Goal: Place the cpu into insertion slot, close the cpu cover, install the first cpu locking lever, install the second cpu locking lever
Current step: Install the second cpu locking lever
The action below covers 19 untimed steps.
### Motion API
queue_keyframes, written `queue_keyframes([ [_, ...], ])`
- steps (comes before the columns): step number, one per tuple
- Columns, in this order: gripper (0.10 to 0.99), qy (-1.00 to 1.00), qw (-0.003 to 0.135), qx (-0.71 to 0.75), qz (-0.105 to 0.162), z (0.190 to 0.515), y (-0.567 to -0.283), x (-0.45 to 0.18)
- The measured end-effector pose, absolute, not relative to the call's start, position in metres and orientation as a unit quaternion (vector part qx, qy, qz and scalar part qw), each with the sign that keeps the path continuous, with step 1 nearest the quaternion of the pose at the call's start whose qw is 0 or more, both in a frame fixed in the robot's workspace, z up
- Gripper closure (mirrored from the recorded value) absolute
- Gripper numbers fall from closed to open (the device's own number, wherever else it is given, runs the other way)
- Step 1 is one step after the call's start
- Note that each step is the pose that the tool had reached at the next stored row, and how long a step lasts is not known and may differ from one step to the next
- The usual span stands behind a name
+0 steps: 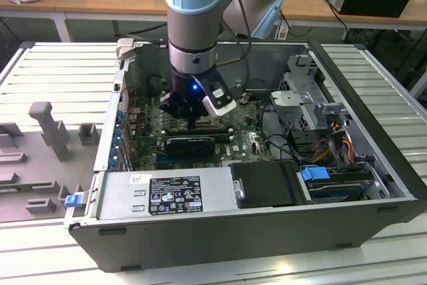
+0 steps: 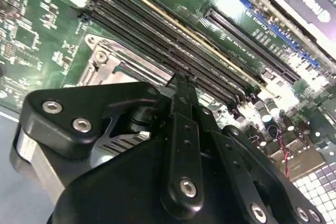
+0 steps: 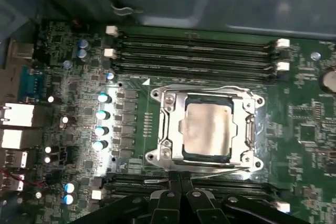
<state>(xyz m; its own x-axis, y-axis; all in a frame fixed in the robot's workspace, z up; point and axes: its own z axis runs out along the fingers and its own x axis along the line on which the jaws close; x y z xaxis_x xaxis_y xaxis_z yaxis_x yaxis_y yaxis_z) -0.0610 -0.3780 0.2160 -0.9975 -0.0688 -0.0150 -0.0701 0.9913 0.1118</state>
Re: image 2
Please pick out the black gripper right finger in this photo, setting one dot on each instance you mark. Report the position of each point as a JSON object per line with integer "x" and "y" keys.
{"x": 236, "y": 161}

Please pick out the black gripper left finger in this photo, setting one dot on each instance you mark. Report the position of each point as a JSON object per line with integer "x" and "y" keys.
{"x": 78, "y": 103}

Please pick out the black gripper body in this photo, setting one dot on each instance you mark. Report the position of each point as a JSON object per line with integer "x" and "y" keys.
{"x": 118, "y": 187}

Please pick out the CPU silver plate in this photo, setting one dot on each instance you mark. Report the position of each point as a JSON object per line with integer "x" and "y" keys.
{"x": 136, "y": 78}

